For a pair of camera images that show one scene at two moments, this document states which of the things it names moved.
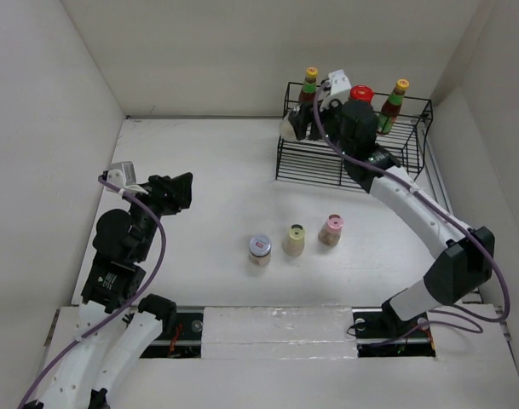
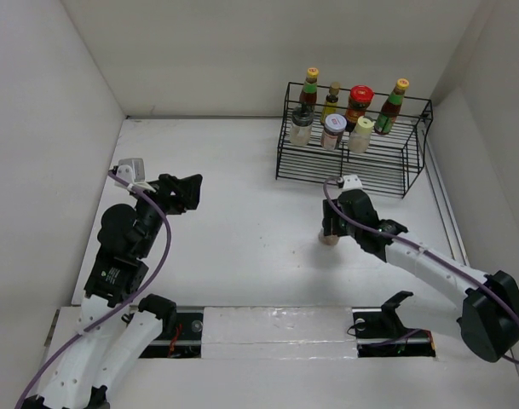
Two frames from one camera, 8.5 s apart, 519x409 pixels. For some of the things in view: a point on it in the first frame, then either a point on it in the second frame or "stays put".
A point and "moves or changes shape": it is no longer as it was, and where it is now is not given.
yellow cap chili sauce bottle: [308, 93] stays put
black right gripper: [301, 119] to [330, 222]
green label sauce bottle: [391, 107] stays put
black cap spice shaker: [286, 130] moves or changes shape
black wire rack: [318, 146] stays put
